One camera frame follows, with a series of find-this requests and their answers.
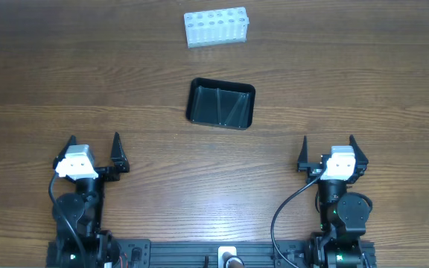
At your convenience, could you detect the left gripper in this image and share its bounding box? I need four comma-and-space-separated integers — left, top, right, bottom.
52, 131, 130, 183

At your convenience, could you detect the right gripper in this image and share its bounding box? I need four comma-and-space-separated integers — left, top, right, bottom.
297, 134, 369, 184

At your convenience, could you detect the clear test tube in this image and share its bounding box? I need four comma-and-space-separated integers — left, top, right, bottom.
238, 92, 252, 130
223, 93, 248, 127
215, 88, 223, 126
191, 86, 205, 122

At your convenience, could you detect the black tray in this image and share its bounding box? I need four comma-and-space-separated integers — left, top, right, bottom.
185, 77, 256, 131

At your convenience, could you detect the white test tube rack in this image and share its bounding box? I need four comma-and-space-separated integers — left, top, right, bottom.
183, 6, 250, 49

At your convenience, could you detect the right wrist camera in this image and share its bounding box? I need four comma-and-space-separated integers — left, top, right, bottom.
320, 145, 357, 182

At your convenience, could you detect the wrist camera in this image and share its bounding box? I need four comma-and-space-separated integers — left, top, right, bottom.
320, 145, 357, 182
54, 144, 99, 182

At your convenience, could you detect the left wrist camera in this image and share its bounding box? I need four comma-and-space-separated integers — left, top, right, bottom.
54, 144, 99, 182

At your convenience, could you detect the black cable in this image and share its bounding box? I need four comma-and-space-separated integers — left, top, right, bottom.
48, 171, 89, 268
270, 167, 327, 268

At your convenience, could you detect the mounting rail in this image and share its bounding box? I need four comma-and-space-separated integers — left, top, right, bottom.
46, 239, 378, 268

